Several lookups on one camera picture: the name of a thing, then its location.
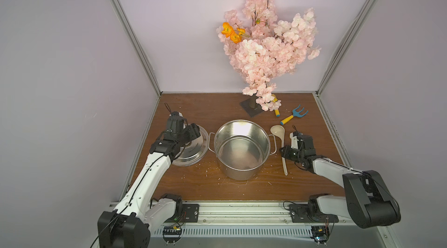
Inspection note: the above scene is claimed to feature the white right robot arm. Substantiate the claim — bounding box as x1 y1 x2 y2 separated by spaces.
281 132 402 229

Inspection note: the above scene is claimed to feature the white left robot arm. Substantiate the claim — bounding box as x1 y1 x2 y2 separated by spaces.
92 111 201 248

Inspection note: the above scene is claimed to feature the blue yellow toy rake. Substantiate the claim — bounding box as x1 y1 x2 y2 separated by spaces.
280 105 308 126

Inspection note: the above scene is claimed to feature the right circuit board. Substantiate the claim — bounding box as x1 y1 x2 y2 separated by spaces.
311 226 330 246

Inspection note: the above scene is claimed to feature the circuit board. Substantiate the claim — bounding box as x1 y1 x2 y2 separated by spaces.
311 226 330 246
162 225 183 245

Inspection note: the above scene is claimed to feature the left circuit board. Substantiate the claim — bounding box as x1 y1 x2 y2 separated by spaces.
162 225 183 245

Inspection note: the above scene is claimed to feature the orange artificial flower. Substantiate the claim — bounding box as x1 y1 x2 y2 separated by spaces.
221 22 246 44

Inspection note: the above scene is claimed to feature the pink artificial blossom tree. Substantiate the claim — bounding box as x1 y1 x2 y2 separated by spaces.
217 0 321 111

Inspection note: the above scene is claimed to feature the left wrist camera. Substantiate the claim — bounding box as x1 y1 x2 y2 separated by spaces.
170 111 183 118

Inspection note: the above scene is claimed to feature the aluminium front rail frame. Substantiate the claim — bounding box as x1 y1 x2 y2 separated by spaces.
104 181 402 248

